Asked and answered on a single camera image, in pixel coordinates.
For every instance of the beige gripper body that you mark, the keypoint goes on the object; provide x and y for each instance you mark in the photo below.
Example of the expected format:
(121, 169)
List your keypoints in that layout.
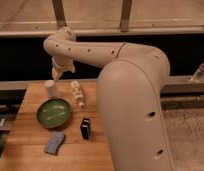
(58, 70)

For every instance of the white ceramic cup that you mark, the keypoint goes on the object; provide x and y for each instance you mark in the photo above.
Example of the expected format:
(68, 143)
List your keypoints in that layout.
(51, 89)

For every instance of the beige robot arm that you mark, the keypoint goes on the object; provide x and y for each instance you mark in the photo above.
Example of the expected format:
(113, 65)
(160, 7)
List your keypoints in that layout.
(128, 96)

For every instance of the black eraser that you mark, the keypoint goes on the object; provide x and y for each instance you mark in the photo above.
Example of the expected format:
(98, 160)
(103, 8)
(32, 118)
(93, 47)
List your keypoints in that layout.
(85, 128)

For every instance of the white squeeze tube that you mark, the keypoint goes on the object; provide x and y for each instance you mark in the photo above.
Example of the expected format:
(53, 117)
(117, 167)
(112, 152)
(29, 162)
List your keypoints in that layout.
(78, 93)

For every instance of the green bowl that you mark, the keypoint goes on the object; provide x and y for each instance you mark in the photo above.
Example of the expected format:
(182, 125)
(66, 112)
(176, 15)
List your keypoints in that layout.
(53, 113)

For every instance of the blue sponge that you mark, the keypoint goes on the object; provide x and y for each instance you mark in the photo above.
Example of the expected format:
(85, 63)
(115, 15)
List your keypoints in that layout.
(54, 143)

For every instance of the left metal post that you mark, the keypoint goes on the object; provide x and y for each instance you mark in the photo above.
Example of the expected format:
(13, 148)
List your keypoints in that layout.
(59, 13)

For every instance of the metal post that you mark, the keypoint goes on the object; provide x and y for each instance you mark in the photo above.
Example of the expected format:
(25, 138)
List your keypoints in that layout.
(125, 15)
(59, 13)

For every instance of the right metal post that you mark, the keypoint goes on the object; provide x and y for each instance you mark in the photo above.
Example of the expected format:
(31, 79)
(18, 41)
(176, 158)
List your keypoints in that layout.
(125, 15)

